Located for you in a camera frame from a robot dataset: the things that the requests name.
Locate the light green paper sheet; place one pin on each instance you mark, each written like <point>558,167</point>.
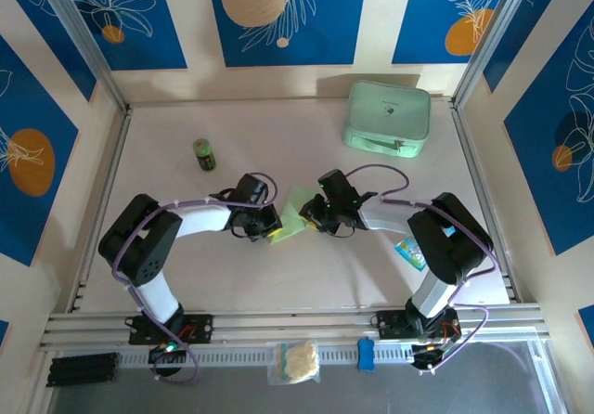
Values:
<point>292,210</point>

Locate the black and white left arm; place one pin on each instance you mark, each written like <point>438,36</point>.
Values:
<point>139,242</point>

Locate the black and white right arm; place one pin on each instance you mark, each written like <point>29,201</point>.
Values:
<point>450,242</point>

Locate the colourful blue snack packet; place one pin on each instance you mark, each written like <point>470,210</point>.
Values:
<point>410,251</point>

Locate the green bottle with dark label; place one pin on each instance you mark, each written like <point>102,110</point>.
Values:
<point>205,154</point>

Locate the mint green zip pouch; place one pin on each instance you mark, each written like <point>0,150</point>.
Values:
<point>387,117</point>

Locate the clear bag with yellow contents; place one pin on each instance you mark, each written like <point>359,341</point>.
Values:
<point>297,360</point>

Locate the small blue clip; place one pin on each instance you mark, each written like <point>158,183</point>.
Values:
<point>365,353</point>

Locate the grey metal panel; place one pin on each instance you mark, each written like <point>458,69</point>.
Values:
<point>371,393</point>

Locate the black ribbed block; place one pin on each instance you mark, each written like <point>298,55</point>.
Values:
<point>83,370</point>

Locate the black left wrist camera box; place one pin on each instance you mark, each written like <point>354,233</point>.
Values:
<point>251,190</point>

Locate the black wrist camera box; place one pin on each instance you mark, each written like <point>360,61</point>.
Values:
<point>251,190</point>
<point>338,186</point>

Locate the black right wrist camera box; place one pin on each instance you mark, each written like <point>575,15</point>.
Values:
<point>338,186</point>

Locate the aluminium cross rail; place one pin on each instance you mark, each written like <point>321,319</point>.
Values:
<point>287,323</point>

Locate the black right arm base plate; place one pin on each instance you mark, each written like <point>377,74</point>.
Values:
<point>394,323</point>

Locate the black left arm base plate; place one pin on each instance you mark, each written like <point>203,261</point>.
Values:
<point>199,328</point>

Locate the aluminium side rail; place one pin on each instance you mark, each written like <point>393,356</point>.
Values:
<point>99,210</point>
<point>482,191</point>

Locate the blue floral wall poster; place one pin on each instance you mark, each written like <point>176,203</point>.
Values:
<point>287,38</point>
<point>427,29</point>
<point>552,191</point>
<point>153,33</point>
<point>28,107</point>

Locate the aluminium upright post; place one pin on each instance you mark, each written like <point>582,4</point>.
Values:
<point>81,38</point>
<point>496,29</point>

